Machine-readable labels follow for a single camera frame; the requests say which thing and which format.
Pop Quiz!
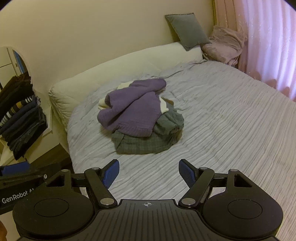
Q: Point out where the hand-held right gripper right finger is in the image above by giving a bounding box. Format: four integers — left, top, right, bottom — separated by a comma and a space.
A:
178, 159, 252, 208

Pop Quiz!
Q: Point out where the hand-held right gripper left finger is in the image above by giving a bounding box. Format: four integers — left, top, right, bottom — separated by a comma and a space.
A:
46, 159, 120, 208

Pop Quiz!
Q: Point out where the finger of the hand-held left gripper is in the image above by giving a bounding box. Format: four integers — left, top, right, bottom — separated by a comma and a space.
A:
0, 162, 48, 186

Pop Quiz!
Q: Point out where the purple and cream knit sweater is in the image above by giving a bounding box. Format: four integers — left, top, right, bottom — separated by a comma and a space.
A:
97, 78, 170, 137

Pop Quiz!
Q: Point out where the stack of dark folded clothes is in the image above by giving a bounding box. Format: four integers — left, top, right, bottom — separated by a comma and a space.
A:
0, 73, 48, 160

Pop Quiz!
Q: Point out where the white shelf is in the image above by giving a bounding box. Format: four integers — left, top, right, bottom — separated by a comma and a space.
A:
0, 126, 54, 167

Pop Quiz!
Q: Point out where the grey plaid garment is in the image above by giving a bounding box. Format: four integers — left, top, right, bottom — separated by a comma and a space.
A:
111, 103, 185, 155

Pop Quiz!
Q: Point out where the grey striped bedspread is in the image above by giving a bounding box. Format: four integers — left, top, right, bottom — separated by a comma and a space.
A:
67, 60, 296, 241

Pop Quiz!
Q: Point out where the arched mirror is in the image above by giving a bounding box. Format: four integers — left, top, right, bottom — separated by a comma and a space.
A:
0, 46, 33, 92

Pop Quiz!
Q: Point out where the long white pillow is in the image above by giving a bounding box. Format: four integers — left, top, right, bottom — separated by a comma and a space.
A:
48, 42, 204, 130

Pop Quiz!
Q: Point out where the crumpled pink blanket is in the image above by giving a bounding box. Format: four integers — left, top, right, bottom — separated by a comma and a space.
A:
201, 25, 248, 69

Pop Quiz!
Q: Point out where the grey square pillow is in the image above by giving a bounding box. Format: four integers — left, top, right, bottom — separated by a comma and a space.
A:
165, 13, 212, 51

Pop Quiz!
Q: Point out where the sheer pink curtain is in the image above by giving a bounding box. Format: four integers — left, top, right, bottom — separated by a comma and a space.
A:
238, 0, 296, 102

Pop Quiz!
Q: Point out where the pink drape curtain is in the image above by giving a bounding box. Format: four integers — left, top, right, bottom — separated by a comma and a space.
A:
213, 0, 249, 35

